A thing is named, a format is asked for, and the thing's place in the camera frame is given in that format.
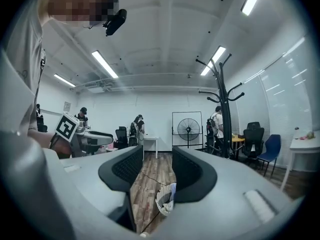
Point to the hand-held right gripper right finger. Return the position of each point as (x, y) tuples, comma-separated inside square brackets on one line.
[(195, 174)]

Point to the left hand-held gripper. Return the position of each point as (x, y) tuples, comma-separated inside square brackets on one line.
[(67, 128)]

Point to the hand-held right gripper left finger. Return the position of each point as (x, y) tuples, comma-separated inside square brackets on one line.
[(120, 169)]

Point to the white laundry basket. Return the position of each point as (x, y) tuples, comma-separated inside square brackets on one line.
[(162, 196)]

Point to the person's left forearm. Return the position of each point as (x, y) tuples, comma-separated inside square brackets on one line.
[(47, 141)]

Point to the black office chair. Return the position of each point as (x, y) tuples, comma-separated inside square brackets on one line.
[(122, 136), (253, 139)]

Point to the white desk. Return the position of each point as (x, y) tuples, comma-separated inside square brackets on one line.
[(151, 139)]

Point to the black standing fan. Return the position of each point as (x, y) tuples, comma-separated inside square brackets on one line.
[(188, 129)]

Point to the yellow round table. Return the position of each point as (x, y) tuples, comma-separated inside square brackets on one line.
[(237, 140)]

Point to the black coat rack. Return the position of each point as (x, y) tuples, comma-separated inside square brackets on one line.
[(225, 109)]

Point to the blue plastic chair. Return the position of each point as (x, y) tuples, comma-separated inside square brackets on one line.
[(271, 146)]

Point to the small dark-capped bottle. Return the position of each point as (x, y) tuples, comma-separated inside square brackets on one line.
[(296, 132)]

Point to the white table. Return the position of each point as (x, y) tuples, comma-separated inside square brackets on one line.
[(305, 145)]

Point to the small plush toy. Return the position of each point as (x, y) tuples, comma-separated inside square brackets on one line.
[(310, 135)]

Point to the person's head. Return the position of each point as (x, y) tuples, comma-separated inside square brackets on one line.
[(77, 4)]

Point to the wall notice sheet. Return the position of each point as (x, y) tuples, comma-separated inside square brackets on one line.
[(67, 105)]

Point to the black head-worn camera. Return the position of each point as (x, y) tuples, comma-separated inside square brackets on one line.
[(116, 21)]

